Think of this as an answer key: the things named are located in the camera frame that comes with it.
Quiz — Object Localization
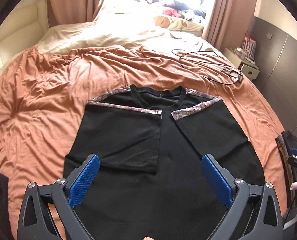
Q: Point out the black shirt with floral trim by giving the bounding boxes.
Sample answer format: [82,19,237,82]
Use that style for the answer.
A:
[64,85,265,239]

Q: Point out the folded black printed t-shirt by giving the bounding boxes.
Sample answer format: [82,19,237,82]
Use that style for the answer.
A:
[281,131,297,182]

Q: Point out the orange bed blanket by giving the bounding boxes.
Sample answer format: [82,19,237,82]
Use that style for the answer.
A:
[0,46,287,238]

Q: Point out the cream bedside nightstand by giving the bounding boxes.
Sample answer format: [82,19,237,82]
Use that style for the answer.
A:
[223,48,260,81]

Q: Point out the striped gift bag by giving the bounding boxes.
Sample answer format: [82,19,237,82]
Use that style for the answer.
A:
[242,31,256,57]

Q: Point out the cream bed sheet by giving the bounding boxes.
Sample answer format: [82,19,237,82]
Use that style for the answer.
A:
[37,13,225,59]

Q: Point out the cream padded headboard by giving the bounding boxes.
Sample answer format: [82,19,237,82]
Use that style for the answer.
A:
[0,0,49,73]

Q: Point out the right pink curtain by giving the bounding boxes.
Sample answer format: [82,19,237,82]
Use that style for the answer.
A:
[202,0,257,51]

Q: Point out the pink curtain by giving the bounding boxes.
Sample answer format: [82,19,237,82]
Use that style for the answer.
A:
[202,0,257,51]
[47,0,105,27]

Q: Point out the bear print pillow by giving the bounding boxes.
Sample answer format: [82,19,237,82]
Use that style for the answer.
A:
[153,15,204,36]

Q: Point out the plush toys on windowsill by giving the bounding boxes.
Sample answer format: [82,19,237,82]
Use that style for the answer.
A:
[134,0,206,21]

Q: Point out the left pink curtain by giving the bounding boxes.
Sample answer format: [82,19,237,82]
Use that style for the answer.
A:
[47,0,105,27]

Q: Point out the black buckle frame on bed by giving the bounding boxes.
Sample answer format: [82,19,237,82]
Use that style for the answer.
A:
[221,67,243,83]

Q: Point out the black cable on bed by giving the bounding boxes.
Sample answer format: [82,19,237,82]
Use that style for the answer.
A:
[171,49,242,86]

